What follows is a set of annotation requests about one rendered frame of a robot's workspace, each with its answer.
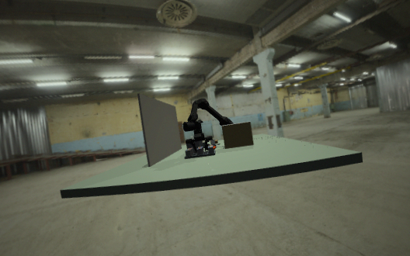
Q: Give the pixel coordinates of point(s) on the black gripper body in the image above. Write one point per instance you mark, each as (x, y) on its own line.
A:
(190, 141)

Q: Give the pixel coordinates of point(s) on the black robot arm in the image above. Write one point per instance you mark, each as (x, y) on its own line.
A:
(192, 124)

